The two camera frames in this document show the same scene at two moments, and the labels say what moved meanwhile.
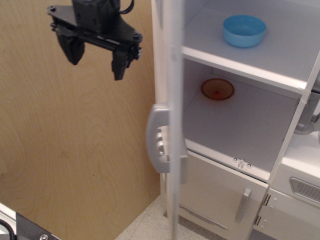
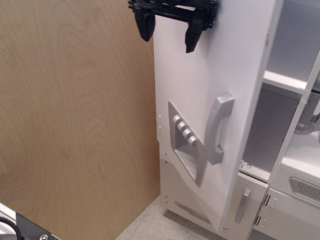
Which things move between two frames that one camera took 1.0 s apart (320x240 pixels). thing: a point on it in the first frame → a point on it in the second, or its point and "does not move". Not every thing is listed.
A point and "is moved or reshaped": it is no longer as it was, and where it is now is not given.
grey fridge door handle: x=158 y=134 → x=222 y=107
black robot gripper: x=99 y=22 → x=203 y=11
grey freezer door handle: x=246 y=195 does not move
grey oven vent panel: x=305 y=189 does not move
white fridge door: x=167 y=21 is moved or reshaped
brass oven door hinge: x=266 y=200 does not move
